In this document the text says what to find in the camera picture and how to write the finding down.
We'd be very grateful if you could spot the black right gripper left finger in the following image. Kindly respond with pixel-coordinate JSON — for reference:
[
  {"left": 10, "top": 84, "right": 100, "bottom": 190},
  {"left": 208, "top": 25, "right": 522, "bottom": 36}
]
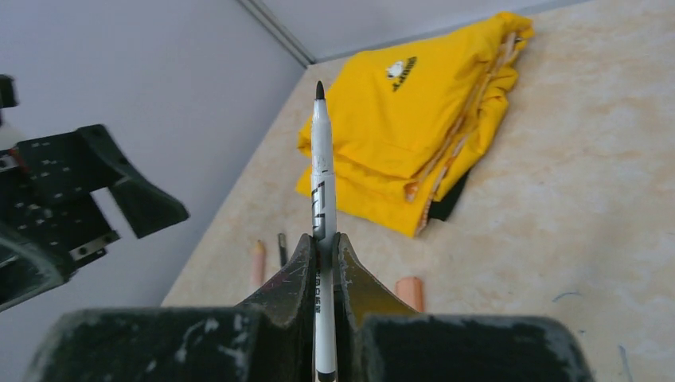
[{"left": 237, "top": 234, "right": 317, "bottom": 381}]

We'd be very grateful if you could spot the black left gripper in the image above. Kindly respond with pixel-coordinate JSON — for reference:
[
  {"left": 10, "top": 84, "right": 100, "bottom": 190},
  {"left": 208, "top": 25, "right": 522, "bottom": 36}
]
[{"left": 1, "top": 124, "right": 189, "bottom": 310}]

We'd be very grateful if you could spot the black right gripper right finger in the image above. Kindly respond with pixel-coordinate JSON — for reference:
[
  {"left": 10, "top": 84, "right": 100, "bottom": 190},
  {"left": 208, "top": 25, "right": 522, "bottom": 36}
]
[{"left": 333, "top": 232, "right": 418, "bottom": 381}]

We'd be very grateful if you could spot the white marker pen black tip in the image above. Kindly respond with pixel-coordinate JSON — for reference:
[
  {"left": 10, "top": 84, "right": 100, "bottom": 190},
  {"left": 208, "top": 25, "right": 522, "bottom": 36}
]
[{"left": 310, "top": 81, "right": 338, "bottom": 381}]

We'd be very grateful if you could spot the pink highlighter pen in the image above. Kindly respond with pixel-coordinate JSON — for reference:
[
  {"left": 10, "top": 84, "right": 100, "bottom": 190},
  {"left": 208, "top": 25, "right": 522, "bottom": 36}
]
[{"left": 250, "top": 240, "right": 267, "bottom": 290}]

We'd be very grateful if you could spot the thin black pen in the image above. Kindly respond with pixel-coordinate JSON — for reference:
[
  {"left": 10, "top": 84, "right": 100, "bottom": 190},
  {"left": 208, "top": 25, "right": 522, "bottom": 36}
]
[{"left": 278, "top": 233, "right": 288, "bottom": 267}]

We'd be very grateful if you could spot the orange highlighter cap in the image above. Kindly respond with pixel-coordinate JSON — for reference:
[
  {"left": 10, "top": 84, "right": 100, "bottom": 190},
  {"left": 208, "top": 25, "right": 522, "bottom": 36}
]
[{"left": 395, "top": 276, "right": 425, "bottom": 312}]

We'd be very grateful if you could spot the black cloth under shirt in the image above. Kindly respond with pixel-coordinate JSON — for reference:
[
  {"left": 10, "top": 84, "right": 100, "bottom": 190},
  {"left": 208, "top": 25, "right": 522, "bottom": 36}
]
[{"left": 428, "top": 170, "right": 470, "bottom": 221}]

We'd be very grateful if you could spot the yellow folded shirt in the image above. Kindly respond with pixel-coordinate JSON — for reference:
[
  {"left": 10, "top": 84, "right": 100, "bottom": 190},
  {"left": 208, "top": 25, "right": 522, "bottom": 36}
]
[{"left": 325, "top": 12, "right": 534, "bottom": 237}]

